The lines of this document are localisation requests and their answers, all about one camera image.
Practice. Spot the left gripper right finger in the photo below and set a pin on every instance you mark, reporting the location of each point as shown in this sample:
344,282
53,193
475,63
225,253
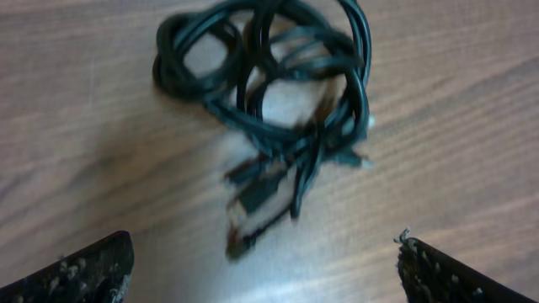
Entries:
430,276

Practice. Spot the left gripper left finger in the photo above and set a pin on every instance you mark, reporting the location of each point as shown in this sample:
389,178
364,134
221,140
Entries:
98,273

